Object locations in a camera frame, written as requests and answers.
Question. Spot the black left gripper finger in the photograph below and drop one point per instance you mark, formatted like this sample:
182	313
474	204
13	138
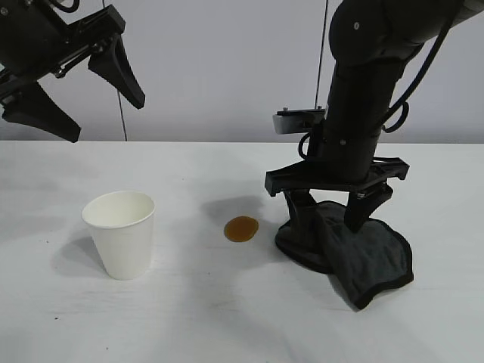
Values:
41	113
117	72

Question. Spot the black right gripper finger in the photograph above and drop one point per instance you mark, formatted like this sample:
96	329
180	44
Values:
302	211
365	208

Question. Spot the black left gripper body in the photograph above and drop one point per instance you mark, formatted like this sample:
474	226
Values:
30	38

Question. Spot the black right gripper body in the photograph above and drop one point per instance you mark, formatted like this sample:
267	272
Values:
348	162

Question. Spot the dark grey microfibre cloth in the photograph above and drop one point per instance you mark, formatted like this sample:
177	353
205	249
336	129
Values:
370	264

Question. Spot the white paper cup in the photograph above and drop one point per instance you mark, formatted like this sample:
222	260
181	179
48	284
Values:
121	242

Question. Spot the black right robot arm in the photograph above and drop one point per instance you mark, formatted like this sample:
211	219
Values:
363	56

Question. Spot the brown liquid spill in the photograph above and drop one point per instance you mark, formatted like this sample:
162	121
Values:
242	228

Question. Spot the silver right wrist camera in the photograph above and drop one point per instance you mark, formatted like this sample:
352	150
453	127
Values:
295	121

